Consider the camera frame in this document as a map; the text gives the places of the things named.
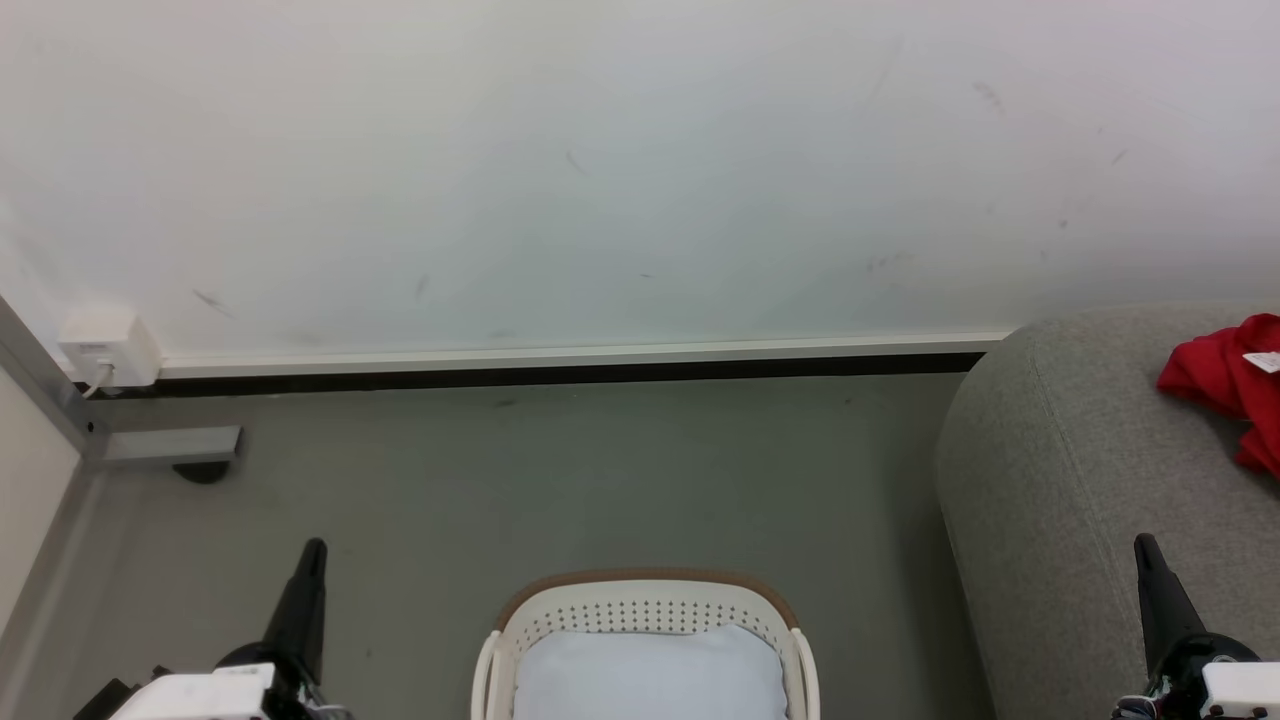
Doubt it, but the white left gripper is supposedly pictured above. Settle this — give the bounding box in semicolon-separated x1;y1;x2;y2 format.
108;538;329;720

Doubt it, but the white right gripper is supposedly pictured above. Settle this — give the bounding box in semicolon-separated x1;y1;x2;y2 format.
1133;533;1280;720

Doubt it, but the red and white garment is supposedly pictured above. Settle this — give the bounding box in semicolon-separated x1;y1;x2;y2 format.
1157;313;1280;479

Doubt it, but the grey fabric sofa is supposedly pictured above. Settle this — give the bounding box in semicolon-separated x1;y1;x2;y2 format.
935;305;1280;720

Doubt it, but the white perforated laundry basket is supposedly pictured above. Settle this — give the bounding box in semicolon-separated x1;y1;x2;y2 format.
472;568;821;720

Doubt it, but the pale cloth basket liner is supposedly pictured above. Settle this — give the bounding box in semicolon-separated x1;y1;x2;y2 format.
512;624;789;720

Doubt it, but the black baseboard strip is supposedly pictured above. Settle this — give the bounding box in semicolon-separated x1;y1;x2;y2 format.
75;352;986;398

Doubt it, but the white wall socket box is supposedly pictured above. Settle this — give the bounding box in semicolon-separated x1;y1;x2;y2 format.
57;312;163;389

